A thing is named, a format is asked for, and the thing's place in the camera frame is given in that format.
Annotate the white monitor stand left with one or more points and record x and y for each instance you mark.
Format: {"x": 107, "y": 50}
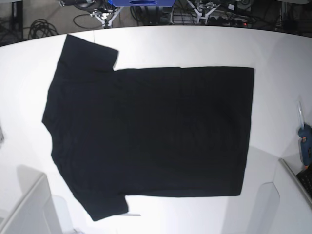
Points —
{"x": 34, "y": 213}

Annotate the black keyboard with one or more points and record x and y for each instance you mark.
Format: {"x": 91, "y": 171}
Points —
{"x": 305, "y": 178}

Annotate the black T-shirt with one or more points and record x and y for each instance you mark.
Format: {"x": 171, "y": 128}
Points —
{"x": 172, "y": 132}

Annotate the blue plastic box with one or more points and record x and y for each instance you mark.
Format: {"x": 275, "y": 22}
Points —
{"x": 159, "y": 3}

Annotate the blue glue gun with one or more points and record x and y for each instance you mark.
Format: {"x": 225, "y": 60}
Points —
{"x": 305, "y": 134}

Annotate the black power strip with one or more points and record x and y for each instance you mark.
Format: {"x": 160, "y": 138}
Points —
{"x": 228, "y": 21}

